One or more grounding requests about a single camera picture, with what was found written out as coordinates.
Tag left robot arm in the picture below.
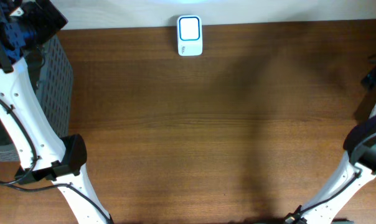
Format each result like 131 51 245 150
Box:
0 1 113 223

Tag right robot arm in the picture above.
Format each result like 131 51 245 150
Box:
283 54 376 224

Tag white barcode scanner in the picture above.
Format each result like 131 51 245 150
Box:
177 15 203 57

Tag grey plastic mesh basket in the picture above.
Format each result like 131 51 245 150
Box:
0 35 73 162

